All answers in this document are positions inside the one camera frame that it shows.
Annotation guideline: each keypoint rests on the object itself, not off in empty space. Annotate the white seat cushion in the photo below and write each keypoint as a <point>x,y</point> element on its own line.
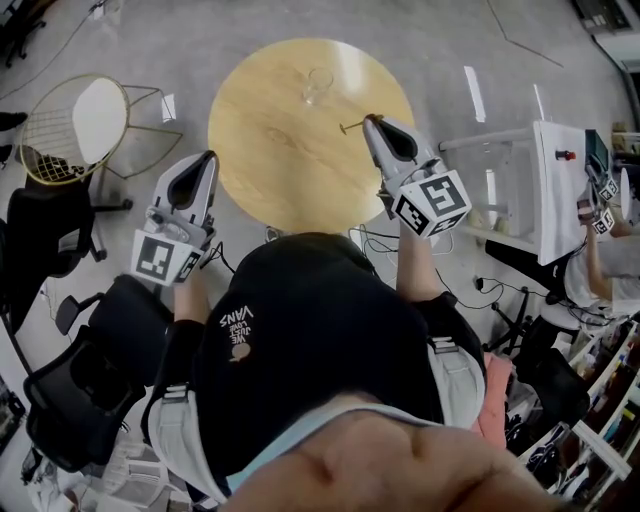
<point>100,117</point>

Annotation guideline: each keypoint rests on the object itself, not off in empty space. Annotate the white power adapter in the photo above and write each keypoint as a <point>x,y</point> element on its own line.
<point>440,246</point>

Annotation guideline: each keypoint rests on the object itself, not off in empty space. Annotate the person's face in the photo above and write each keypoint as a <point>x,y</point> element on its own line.
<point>400,470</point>

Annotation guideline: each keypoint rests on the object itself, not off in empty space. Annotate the person's right forearm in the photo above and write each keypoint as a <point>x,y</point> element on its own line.
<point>415,270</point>

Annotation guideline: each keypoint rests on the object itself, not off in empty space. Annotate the white paper sheet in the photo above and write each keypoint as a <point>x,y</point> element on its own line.
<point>168,107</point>

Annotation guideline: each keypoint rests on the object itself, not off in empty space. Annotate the dark green box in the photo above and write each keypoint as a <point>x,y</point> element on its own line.
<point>597,150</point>

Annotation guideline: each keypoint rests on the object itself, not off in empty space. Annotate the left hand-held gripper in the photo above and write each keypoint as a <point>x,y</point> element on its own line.
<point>152,257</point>

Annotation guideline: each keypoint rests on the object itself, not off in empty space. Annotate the clear drinking glass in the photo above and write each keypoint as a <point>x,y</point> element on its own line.
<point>312,97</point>

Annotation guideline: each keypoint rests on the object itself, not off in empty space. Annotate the white storage rack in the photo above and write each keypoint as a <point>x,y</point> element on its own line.
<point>145,475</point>

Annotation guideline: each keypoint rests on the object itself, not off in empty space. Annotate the person's grey shoe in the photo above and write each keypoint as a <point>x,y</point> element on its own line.
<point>272,233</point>

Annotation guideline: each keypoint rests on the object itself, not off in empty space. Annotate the thin stick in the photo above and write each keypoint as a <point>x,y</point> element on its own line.
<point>352,124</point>

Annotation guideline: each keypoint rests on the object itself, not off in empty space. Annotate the beige shoe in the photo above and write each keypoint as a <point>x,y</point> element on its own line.
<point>502,225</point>
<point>480,217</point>

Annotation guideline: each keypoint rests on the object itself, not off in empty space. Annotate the person's left forearm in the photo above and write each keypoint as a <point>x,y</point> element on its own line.
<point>190,300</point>

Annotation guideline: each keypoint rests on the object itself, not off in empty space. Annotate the black power adapter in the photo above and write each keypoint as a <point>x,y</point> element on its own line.
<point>479,284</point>

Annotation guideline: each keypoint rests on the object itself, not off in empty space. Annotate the grey equipment cart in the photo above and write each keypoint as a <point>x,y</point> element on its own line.
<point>602,15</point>

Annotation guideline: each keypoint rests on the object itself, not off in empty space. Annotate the black office chair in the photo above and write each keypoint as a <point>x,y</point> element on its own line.
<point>125,325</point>
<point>45,225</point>
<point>550,385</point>

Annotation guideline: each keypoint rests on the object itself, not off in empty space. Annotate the person's black printed shirt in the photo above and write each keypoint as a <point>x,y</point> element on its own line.
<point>310,340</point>

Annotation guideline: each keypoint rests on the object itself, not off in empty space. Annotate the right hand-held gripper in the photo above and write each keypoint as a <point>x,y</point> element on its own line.
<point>437,200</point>

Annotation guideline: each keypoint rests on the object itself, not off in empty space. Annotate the white stool with black base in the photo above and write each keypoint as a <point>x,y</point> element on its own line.
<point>562,315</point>

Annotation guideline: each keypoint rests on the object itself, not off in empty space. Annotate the pink quilted cushion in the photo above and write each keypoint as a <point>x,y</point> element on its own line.
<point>495,395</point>

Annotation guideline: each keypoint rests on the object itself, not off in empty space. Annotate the white shelf with items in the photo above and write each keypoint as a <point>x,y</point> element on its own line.
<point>600,415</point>

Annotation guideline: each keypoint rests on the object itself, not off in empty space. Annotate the white desk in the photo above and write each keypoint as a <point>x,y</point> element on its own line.
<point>555,210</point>

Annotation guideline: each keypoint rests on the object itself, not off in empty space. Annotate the red stop button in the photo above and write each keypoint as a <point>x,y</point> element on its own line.
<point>567,155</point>

